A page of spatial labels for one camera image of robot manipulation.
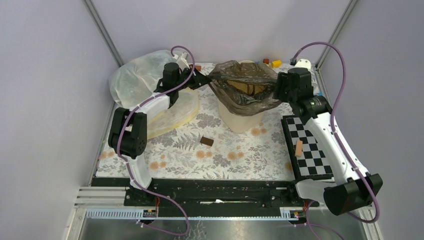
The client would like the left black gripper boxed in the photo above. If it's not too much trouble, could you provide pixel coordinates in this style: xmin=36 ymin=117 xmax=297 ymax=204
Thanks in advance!
xmin=174 ymin=64 xmax=212 ymax=91

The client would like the dark trash bag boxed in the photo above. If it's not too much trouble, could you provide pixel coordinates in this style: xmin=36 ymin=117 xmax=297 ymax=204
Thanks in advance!
xmin=208 ymin=60 xmax=281 ymax=117

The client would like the beige plastic trash bin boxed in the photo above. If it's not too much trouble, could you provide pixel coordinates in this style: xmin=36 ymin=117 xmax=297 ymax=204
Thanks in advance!
xmin=217 ymin=60 xmax=266 ymax=134

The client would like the translucent white plastic bag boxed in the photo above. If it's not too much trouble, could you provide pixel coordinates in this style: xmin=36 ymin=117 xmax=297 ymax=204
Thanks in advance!
xmin=108 ymin=50 xmax=200 ymax=139

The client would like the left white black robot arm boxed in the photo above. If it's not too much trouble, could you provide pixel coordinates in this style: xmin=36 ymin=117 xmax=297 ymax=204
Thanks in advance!
xmin=107 ymin=63 xmax=212 ymax=206

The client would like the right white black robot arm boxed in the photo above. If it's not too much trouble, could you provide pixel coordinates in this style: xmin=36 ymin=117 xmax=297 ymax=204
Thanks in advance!
xmin=273 ymin=67 xmax=383 ymax=216

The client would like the small yellow block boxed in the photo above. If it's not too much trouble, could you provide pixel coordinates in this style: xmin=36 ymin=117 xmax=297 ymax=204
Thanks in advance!
xmin=270 ymin=60 xmax=282 ymax=68

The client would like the small brown wooden block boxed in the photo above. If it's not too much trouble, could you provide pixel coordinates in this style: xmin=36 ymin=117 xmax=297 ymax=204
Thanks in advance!
xmin=199 ymin=136 xmax=214 ymax=147

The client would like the tan wooden block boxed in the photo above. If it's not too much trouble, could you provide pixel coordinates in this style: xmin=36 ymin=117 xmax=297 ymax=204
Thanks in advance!
xmin=295 ymin=140 xmax=303 ymax=157

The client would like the floral patterned table mat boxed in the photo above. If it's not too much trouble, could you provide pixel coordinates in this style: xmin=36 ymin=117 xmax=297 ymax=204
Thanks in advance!
xmin=96 ymin=61 xmax=342 ymax=181

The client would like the black white checkerboard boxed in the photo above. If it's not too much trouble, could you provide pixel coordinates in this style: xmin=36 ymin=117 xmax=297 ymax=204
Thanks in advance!
xmin=281 ymin=115 xmax=334 ymax=181

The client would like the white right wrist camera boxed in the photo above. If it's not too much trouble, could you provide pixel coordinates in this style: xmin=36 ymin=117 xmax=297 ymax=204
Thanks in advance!
xmin=290 ymin=57 xmax=312 ymax=71

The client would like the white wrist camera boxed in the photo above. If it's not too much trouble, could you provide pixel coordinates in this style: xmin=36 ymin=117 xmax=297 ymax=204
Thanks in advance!
xmin=290 ymin=57 xmax=312 ymax=71
xmin=173 ymin=51 xmax=190 ymax=71

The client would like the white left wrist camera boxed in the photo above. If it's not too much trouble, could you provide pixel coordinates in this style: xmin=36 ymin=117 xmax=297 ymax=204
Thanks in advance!
xmin=173 ymin=51 xmax=190 ymax=71

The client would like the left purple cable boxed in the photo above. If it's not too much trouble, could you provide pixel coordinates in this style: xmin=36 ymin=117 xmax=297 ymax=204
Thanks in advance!
xmin=115 ymin=45 xmax=196 ymax=237

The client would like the right aluminium frame post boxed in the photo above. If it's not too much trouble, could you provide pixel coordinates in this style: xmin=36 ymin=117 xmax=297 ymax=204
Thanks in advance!
xmin=315 ymin=0 xmax=360 ymax=69

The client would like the aluminium frame post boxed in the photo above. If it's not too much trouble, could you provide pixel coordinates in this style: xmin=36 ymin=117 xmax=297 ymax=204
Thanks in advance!
xmin=82 ymin=0 xmax=125 ymax=67
xmin=315 ymin=0 xmax=360 ymax=69

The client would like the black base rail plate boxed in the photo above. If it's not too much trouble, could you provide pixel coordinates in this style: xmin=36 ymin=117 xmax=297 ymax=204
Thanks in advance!
xmin=124 ymin=178 xmax=321 ymax=219

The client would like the grey slotted cable duct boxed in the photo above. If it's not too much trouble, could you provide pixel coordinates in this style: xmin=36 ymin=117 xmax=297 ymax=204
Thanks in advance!
xmin=85 ymin=208 xmax=300 ymax=221

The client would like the left aluminium frame post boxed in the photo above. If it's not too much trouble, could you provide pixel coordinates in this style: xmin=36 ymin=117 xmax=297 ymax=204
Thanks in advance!
xmin=82 ymin=0 xmax=125 ymax=67

